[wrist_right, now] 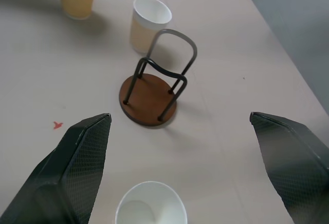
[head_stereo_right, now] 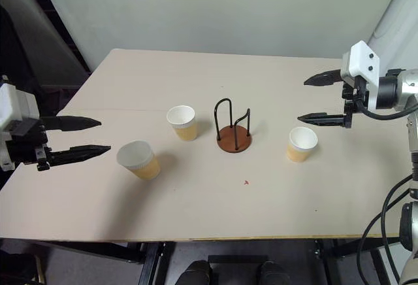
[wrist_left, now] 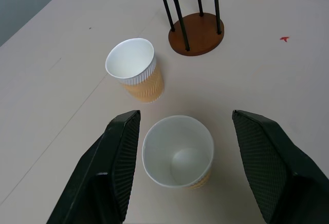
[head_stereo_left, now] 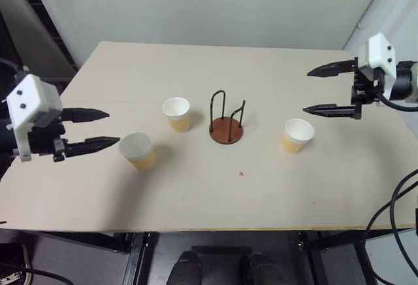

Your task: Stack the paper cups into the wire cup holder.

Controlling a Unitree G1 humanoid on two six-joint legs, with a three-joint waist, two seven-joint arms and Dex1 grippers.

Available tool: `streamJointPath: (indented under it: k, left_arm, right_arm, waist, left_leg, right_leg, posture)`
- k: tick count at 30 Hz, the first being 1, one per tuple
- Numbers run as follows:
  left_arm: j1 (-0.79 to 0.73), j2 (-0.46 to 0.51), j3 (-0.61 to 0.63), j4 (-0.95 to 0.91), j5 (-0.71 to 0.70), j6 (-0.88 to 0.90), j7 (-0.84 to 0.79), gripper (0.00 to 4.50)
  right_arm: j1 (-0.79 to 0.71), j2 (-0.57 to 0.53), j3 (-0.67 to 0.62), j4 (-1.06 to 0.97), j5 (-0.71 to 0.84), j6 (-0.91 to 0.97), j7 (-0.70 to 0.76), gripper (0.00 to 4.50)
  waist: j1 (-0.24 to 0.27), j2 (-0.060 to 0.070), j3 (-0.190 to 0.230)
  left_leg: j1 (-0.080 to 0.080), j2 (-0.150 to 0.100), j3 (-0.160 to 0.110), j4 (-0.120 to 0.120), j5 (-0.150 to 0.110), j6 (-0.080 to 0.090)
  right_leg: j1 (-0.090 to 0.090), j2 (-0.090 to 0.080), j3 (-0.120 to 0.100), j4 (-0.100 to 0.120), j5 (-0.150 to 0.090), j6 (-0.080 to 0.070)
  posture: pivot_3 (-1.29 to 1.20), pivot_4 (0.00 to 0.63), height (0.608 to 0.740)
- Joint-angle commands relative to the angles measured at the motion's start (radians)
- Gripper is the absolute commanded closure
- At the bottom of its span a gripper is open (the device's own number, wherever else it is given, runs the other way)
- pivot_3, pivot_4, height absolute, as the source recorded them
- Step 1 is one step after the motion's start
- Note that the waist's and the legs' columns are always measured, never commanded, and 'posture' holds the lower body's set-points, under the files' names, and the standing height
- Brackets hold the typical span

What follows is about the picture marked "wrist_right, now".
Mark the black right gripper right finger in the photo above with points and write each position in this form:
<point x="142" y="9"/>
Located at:
<point x="290" y="157"/>

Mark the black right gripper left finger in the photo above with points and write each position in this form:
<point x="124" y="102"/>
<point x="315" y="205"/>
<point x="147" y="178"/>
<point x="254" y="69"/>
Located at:
<point x="64" y="167"/>

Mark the small red mark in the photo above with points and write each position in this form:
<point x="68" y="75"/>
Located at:
<point x="57" y="125"/>

